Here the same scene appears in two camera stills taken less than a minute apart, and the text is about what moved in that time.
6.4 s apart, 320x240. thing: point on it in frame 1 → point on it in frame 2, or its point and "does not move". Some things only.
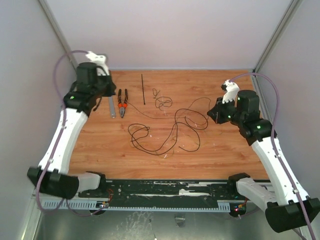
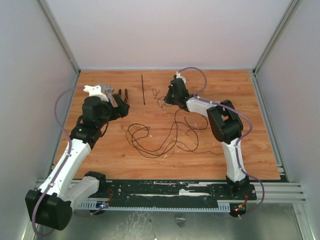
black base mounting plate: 165,190 does not move
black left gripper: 112,87 → 122,110
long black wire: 186,151 → 147,128
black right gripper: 216,112 → 170,95
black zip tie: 142,89 does not move
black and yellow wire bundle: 175,117 → 175,134
